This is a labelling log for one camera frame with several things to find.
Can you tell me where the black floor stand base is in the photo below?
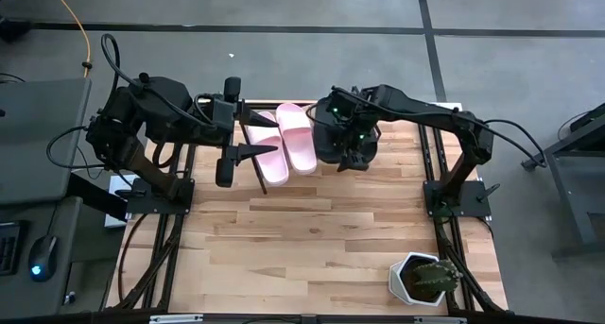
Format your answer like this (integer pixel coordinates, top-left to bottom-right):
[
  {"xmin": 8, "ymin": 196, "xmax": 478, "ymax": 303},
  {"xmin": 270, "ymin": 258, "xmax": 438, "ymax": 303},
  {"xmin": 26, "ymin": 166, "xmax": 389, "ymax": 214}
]
[{"xmin": 0, "ymin": 11, "xmax": 42, "ymax": 44}]

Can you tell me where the yellow cable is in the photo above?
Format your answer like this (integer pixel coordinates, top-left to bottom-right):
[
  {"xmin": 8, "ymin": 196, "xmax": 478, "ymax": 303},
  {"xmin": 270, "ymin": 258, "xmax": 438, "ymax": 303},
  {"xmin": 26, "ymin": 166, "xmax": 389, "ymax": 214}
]
[{"xmin": 45, "ymin": 0, "xmax": 95, "ymax": 78}]

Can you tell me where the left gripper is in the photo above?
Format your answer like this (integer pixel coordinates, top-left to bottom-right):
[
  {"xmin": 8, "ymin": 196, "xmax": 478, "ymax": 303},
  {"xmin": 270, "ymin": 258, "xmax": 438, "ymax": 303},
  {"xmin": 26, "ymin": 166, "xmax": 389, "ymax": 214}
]
[{"xmin": 196, "ymin": 76, "xmax": 281, "ymax": 189}]

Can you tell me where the black aluminium table frame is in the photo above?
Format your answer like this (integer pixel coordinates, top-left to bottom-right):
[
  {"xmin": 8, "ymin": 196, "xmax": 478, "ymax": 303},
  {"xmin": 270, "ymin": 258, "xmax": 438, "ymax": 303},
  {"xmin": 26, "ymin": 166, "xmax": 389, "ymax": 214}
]
[{"xmin": 106, "ymin": 90, "xmax": 510, "ymax": 324}]

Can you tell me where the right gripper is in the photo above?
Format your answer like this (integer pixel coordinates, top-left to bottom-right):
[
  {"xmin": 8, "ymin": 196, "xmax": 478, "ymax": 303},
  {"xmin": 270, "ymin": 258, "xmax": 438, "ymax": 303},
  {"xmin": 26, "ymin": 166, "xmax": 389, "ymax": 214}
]
[{"xmin": 325, "ymin": 84, "xmax": 382, "ymax": 173}]

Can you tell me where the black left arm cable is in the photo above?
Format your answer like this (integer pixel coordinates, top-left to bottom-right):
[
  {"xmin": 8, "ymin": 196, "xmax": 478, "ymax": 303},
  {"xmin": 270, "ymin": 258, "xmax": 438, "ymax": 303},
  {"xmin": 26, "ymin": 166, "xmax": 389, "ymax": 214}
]
[{"xmin": 99, "ymin": 33, "xmax": 218, "ymax": 129}]

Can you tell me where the black keyboard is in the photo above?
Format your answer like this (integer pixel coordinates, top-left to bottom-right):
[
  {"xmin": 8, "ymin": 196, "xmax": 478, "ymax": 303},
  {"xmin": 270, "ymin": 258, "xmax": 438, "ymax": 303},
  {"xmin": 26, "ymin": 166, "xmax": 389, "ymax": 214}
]
[{"xmin": 0, "ymin": 221, "xmax": 24, "ymax": 276}]

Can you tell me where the grey desk top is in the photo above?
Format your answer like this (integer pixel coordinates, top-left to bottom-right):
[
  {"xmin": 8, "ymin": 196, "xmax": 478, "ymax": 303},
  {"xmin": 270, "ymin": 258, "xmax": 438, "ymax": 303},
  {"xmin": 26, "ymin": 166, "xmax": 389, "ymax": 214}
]
[
  {"xmin": 0, "ymin": 195, "xmax": 84, "ymax": 321},
  {"xmin": 0, "ymin": 77, "xmax": 93, "ymax": 207}
]

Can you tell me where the dark looped gripper cable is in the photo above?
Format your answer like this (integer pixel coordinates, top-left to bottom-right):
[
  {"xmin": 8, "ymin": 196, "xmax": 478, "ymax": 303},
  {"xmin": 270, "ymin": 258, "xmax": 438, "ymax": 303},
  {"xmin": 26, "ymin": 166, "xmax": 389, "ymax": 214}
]
[{"xmin": 305, "ymin": 101, "xmax": 333, "ymax": 128}]

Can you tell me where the black arm base cable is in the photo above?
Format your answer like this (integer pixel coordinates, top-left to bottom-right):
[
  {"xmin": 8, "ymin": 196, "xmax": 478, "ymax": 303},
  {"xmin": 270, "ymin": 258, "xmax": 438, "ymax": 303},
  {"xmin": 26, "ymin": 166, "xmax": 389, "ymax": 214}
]
[{"xmin": 45, "ymin": 124, "xmax": 108, "ymax": 170}]

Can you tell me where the dark grey metal cart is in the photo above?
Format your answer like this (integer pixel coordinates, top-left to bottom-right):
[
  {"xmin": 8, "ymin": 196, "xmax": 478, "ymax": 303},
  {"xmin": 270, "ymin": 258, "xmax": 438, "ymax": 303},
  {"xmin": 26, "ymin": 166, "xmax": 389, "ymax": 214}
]
[{"xmin": 521, "ymin": 100, "xmax": 605, "ymax": 262}]

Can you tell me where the black computer mouse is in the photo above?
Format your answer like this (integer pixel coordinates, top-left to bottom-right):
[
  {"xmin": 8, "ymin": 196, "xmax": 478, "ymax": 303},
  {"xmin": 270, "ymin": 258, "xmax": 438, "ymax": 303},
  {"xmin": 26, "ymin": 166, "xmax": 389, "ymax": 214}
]
[{"xmin": 26, "ymin": 232, "xmax": 60, "ymax": 283}]

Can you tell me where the pink rubber slide sandal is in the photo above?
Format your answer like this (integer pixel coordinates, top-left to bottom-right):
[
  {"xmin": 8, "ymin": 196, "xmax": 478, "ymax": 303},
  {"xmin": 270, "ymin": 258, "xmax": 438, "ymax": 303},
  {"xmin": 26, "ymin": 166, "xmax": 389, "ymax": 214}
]
[
  {"xmin": 275, "ymin": 102, "xmax": 319, "ymax": 177},
  {"xmin": 244, "ymin": 110, "xmax": 290, "ymax": 187}
]

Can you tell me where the white hexagonal plant pot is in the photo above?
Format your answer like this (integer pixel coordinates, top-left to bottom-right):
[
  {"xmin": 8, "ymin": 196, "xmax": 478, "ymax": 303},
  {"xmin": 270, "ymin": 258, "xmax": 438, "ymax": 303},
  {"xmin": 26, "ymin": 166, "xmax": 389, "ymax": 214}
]
[{"xmin": 388, "ymin": 251, "xmax": 455, "ymax": 308}]

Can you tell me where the white box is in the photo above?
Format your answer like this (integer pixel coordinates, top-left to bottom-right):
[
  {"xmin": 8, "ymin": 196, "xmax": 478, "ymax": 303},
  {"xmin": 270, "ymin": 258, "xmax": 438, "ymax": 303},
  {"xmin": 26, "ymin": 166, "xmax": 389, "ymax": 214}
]
[{"xmin": 102, "ymin": 174, "xmax": 139, "ymax": 230}]

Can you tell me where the black rubber slide sandal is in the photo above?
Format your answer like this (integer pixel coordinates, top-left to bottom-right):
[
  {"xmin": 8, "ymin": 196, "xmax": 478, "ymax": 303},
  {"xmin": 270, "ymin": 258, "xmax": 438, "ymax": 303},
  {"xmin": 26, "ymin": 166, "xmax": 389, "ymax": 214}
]
[
  {"xmin": 342, "ymin": 120, "xmax": 381, "ymax": 165},
  {"xmin": 313, "ymin": 96, "xmax": 349, "ymax": 165}
]

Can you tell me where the silver metal bracket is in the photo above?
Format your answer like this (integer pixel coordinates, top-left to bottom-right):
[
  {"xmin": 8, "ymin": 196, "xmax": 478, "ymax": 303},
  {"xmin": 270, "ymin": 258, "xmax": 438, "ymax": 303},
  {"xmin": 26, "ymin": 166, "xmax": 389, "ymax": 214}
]
[
  {"xmin": 148, "ymin": 313, "xmax": 205, "ymax": 324},
  {"xmin": 413, "ymin": 315, "xmax": 468, "ymax": 324}
]

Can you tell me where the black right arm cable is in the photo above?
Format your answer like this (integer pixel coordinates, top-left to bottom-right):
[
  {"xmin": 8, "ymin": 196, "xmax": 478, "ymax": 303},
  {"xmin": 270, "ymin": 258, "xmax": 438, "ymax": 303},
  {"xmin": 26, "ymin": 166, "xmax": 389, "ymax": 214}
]
[{"xmin": 481, "ymin": 119, "xmax": 549, "ymax": 169}]

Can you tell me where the green cactus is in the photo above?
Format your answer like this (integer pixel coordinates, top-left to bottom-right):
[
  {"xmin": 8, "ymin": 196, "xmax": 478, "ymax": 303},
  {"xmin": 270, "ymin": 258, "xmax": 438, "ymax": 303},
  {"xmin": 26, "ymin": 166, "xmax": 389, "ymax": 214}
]
[{"xmin": 411, "ymin": 260, "xmax": 460, "ymax": 297}]

